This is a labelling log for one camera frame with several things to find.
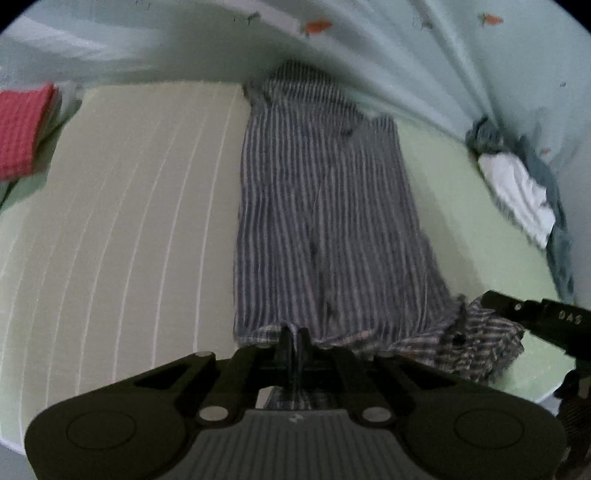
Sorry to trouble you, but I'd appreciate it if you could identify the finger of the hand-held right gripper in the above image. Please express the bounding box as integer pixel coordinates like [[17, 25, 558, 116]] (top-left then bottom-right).
[[480, 290, 591, 359]]

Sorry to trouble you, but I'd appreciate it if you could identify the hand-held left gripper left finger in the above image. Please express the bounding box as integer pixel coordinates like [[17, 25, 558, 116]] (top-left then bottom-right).
[[134, 325, 297, 424]]

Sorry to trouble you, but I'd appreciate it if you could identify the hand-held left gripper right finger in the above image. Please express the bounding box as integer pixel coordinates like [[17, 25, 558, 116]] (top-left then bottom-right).
[[298, 327, 463, 424]]

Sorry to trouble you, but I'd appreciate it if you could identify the blue white checked shirt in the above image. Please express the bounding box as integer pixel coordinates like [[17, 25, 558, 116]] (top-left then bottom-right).
[[233, 60, 527, 411]]

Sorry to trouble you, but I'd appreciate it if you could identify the grey blue crumpled garment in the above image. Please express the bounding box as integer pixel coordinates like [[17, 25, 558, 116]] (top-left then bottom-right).
[[465, 115, 576, 302]]

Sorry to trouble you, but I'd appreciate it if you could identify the white crumpled garment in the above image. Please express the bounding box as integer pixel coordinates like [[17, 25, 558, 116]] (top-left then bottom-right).
[[478, 152, 557, 248]]

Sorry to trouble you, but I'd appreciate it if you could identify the pale blue carrot print sheet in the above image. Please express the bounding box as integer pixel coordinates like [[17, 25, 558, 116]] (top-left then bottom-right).
[[0, 0, 591, 178]]

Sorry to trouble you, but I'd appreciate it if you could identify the white folded cloth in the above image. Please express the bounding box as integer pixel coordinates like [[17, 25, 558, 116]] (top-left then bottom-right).
[[39, 82, 85, 144]]

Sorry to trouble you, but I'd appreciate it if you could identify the red waffle towel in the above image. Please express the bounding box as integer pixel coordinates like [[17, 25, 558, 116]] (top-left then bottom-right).
[[0, 83, 61, 182]]

